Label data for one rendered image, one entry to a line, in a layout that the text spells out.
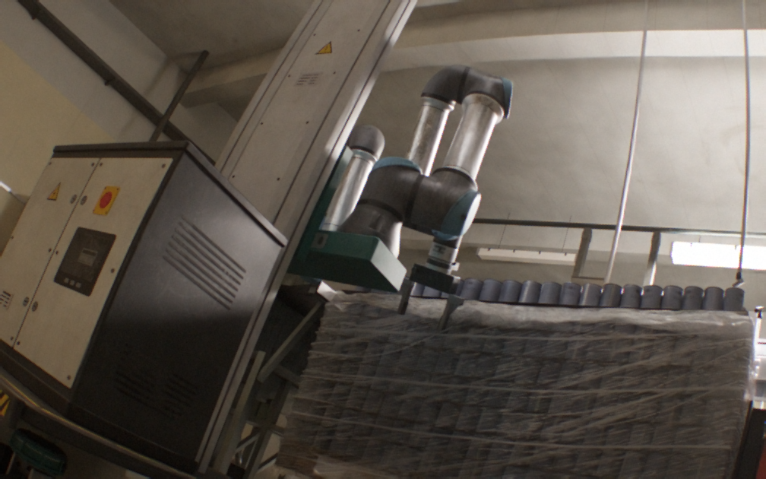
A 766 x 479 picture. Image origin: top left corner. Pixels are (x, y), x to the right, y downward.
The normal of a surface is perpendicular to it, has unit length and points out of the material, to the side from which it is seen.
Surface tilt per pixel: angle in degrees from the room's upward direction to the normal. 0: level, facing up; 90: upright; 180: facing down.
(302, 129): 90
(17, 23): 90
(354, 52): 90
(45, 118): 90
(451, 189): 78
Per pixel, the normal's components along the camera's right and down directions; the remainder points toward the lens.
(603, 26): -0.53, -0.51
